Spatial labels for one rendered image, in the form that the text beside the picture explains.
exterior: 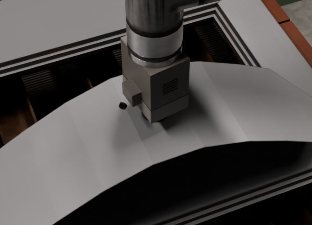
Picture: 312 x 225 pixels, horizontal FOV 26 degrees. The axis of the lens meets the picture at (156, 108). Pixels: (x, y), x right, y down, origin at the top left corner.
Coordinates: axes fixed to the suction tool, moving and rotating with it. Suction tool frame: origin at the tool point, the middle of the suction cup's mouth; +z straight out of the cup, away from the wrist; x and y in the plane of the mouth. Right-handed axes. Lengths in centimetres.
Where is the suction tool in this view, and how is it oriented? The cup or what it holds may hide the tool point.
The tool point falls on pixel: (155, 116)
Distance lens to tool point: 104.0
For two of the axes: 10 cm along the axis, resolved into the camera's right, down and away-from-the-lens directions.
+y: 5.1, 6.7, -5.5
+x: 8.6, -3.9, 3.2
